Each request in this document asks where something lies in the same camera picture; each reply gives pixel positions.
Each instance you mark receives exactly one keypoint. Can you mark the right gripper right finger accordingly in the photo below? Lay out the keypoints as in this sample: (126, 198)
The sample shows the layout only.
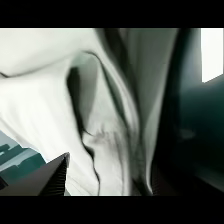
(163, 183)

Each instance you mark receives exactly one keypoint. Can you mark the white shirt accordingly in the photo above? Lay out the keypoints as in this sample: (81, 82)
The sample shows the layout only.
(43, 100)

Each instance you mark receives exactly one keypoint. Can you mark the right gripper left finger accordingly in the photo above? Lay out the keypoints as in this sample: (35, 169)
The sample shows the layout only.
(43, 180)

